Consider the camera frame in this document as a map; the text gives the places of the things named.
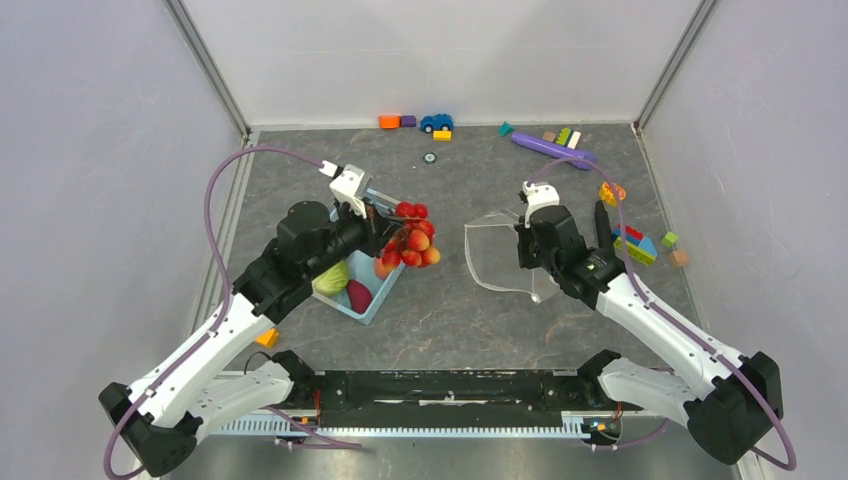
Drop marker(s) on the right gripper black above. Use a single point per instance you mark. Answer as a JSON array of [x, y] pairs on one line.
[[523, 234]]

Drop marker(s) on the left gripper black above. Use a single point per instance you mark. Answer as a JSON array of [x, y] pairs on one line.
[[376, 228]]

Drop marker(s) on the orange peach toy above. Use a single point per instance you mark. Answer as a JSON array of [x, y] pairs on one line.
[[381, 271]]

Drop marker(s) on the clear polka dot zip bag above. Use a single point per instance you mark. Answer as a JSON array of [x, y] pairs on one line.
[[491, 252]]

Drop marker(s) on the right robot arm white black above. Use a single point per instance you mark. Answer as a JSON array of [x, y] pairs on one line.
[[726, 400]]

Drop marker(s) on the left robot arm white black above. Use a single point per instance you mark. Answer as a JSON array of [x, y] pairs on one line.
[[163, 416]]

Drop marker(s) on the light blue plastic basket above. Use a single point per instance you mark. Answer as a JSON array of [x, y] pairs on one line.
[[361, 269]]

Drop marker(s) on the green cabbage toy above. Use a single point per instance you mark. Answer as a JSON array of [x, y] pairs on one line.
[[333, 281]]

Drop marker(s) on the magenta fruit toy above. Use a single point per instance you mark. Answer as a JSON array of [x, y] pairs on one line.
[[359, 296]]

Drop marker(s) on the yellow butterfly duplo block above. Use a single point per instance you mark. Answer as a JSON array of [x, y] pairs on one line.
[[612, 194]]

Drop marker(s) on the purple toy flashlight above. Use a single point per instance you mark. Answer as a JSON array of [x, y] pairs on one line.
[[584, 159]]

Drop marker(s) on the multicolour duplo stack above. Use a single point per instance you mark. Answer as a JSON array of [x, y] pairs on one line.
[[640, 247]]

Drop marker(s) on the green lego block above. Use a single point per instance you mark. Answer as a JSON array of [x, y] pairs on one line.
[[563, 138]]

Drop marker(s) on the white block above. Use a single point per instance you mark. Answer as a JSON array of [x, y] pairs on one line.
[[574, 139]]

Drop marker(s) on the orange block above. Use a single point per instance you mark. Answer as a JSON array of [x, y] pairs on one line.
[[389, 122]]

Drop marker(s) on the small green cube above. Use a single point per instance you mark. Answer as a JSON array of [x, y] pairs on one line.
[[670, 239]]

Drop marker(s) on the teal block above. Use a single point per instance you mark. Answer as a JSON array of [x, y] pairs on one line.
[[506, 129]]

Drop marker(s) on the tan wooden cube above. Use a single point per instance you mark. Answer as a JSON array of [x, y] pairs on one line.
[[679, 258]]

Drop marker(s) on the blue toy car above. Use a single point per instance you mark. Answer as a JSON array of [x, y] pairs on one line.
[[437, 122]]

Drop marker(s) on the yellow wedge block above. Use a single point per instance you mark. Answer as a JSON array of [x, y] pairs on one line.
[[268, 339]]

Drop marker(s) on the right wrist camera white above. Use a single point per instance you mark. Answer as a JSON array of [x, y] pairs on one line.
[[537, 196]]

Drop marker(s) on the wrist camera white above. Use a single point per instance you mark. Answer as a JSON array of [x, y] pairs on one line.
[[349, 185], [537, 196]]

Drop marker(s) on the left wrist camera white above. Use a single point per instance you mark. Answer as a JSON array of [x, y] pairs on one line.
[[349, 185]]

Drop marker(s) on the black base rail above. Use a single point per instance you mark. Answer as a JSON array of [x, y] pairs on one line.
[[444, 398]]

